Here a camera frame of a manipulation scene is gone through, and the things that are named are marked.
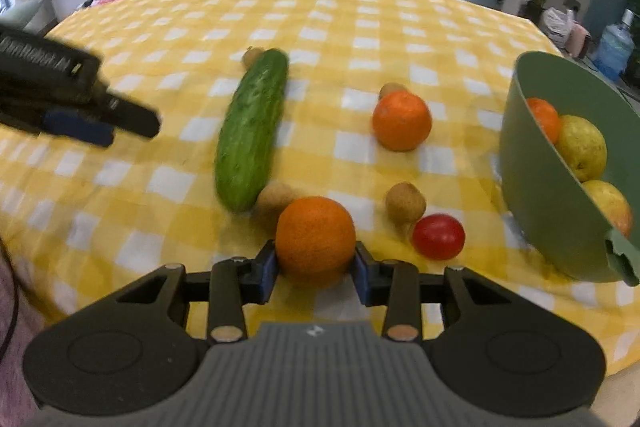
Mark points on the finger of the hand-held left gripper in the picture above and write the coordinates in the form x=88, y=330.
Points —
x=75, y=128
x=132, y=117

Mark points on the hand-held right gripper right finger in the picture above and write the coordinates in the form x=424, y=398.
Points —
x=363, y=277

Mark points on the white plastic bag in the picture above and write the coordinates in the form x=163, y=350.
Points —
x=556, y=27

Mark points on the red cherry tomato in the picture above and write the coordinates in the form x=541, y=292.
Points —
x=438, y=237

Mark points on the blue water jug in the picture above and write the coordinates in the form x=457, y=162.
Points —
x=615, y=49

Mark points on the orange tangerine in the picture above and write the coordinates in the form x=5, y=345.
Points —
x=315, y=234
x=545, y=119
x=401, y=121

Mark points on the yellow white checked blanket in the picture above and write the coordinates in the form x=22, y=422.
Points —
x=350, y=32

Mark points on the green colander bowl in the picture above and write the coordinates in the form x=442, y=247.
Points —
x=540, y=207

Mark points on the pinkish cloth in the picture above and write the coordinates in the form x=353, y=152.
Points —
x=25, y=327

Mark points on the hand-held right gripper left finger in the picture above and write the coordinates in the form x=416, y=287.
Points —
x=268, y=272

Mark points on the pink heater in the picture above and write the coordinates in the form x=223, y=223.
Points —
x=578, y=41

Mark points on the green cucumber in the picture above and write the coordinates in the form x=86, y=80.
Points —
x=250, y=132

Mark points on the yellow-green pear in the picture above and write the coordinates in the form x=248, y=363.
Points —
x=582, y=147

